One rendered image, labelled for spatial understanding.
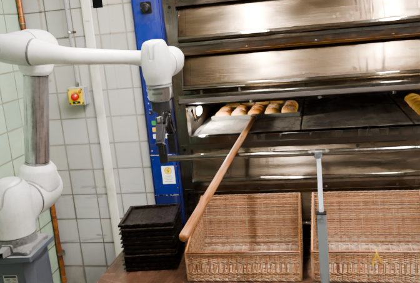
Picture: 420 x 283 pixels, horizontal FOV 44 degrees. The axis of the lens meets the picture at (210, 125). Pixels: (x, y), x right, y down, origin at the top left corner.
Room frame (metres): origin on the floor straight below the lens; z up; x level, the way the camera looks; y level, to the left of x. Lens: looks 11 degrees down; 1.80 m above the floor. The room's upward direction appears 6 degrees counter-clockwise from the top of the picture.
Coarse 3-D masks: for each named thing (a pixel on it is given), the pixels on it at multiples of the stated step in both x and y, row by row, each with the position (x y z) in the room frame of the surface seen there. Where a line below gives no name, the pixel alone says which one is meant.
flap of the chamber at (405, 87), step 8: (352, 88) 2.51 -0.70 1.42; (360, 88) 2.50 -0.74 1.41; (368, 88) 2.49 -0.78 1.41; (376, 88) 2.48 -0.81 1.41; (384, 88) 2.47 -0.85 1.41; (392, 88) 2.47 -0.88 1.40; (400, 88) 2.46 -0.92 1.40; (408, 88) 2.45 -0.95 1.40; (416, 88) 2.44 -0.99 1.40; (224, 96) 2.64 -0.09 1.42; (232, 96) 2.63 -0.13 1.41; (240, 96) 2.62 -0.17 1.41; (248, 96) 2.61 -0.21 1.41; (256, 96) 2.60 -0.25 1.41; (264, 96) 2.59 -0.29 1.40; (272, 96) 2.59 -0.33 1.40; (280, 96) 2.58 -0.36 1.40; (288, 96) 2.57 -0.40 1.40; (296, 96) 2.56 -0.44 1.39; (304, 96) 2.61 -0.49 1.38; (312, 96) 2.72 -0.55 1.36
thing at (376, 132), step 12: (240, 132) 2.83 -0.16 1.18; (252, 132) 2.80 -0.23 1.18; (264, 132) 2.77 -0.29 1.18; (276, 132) 2.74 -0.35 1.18; (288, 132) 2.72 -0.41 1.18; (300, 132) 2.70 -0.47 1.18; (312, 132) 2.69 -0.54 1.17; (324, 132) 2.68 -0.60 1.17; (336, 132) 2.67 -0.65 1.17; (348, 132) 2.65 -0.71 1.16; (360, 132) 2.64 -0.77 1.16; (372, 132) 2.63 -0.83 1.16; (384, 132) 2.61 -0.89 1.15; (396, 132) 2.60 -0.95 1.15; (408, 132) 2.59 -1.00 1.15
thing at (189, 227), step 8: (248, 128) 2.81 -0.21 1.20; (240, 136) 2.61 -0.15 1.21; (240, 144) 2.48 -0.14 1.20; (232, 152) 2.31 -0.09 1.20; (224, 168) 2.08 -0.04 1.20; (216, 176) 1.96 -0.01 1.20; (216, 184) 1.89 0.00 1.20; (208, 192) 1.78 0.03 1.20; (208, 200) 1.73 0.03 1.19; (200, 208) 1.64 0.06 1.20; (192, 216) 1.57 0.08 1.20; (200, 216) 1.60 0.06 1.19; (192, 224) 1.51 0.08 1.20; (184, 232) 1.45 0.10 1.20; (184, 240) 1.44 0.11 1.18
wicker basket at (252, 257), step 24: (216, 216) 2.74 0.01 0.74; (240, 216) 2.72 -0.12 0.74; (264, 216) 2.69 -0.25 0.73; (288, 216) 2.66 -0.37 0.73; (192, 240) 2.48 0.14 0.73; (216, 240) 2.71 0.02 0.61; (240, 240) 2.69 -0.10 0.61; (264, 240) 2.66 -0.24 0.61; (288, 240) 2.63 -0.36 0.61; (192, 264) 2.43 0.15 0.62; (216, 264) 2.46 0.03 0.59; (240, 264) 2.44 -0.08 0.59; (264, 264) 2.42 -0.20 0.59; (288, 264) 2.39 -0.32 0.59
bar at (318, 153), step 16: (176, 160) 2.46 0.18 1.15; (192, 160) 2.45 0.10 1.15; (320, 160) 2.31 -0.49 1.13; (320, 176) 2.25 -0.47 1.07; (320, 192) 2.19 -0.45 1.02; (320, 208) 2.14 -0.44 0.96; (320, 224) 2.10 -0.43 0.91; (320, 240) 2.10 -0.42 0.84; (320, 256) 2.10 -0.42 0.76; (320, 272) 2.10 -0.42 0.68
